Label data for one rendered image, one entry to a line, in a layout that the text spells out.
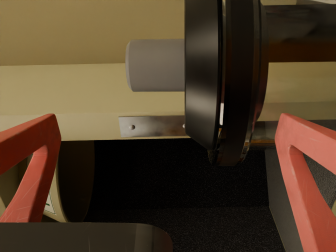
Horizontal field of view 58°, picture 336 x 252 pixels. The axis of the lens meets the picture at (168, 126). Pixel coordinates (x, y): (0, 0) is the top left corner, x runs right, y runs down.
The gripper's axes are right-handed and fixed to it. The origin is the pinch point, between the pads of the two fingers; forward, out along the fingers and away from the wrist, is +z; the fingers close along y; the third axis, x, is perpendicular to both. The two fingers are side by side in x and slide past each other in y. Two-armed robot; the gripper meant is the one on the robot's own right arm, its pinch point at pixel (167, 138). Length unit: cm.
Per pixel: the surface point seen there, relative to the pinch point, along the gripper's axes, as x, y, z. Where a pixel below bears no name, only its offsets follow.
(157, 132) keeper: 8.9, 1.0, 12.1
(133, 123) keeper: 7.8, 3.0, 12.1
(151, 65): -1.2, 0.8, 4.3
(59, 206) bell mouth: 20.2, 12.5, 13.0
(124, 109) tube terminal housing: 6.8, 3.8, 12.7
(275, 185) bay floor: 29.5, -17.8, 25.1
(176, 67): -1.2, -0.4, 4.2
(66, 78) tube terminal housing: 7.1, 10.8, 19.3
